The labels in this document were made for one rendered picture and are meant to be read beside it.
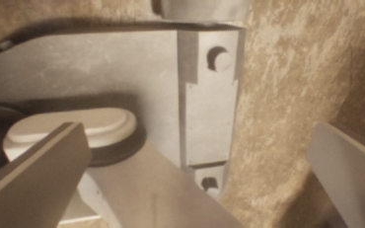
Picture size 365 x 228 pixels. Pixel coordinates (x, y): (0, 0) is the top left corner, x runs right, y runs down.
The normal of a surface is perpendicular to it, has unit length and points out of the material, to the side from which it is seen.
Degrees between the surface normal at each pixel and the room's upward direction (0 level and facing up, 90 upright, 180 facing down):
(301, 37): 0
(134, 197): 90
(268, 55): 0
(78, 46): 0
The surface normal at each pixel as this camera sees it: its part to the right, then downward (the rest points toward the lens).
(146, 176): -0.01, -0.88
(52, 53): 0.18, 0.47
